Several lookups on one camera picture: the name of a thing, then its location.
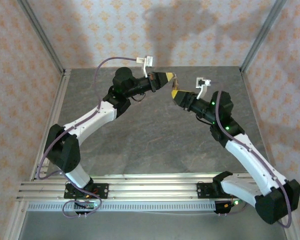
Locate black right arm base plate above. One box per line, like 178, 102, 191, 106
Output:
196, 181, 238, 200

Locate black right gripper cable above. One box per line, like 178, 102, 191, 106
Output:
196, 115, 214, 126

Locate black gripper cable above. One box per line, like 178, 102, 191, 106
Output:
196, 115, 214, 126
131, 92, 146, 103

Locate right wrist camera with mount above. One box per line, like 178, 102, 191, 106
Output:
194, 77, 213, 100

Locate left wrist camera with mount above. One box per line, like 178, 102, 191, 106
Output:
136, 55, 155, 79

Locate aluminium corner post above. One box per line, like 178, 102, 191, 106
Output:
16, 0, 66, 76
239, 0, 289, 74

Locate aluminium frame leg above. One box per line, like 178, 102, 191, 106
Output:
3, 199, 28, 240
276, 199, 300, 240

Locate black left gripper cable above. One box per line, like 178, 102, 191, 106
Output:
131, 92, 146, 103

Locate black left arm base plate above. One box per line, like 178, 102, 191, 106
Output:
64, 183, 109, 200

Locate white slotted cable duct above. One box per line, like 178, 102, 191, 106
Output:
27, 201, 217, 213

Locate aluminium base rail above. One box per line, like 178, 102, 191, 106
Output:
16, 174, 291, 201

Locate aluminium side rail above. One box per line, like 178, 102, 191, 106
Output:
240, 71, 276, 181
29, 69, 72, 181

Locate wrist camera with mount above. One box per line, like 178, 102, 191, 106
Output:
136, 55, 155, 79
194, 77, 213, 100

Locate small controller board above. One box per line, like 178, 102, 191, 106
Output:
214, 199, 247, 216
73, 199, 102, 216

